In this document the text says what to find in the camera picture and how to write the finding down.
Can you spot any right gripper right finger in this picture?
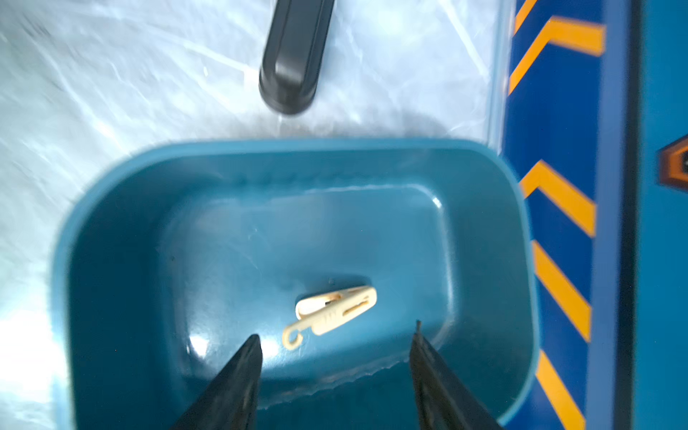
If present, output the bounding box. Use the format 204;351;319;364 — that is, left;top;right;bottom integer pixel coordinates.
410;321;502;430

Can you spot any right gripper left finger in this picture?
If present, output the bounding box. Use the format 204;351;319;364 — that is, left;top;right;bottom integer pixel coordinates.
172;334;263;430

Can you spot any cream yellow clothespin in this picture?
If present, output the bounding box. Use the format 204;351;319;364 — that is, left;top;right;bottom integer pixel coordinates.
281;286;378;350

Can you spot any teal plastic tub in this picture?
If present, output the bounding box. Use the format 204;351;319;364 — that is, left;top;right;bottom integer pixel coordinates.
50;139;540;429

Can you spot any black clothes rack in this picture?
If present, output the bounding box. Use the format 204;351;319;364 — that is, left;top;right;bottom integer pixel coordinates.
259;0;335;116

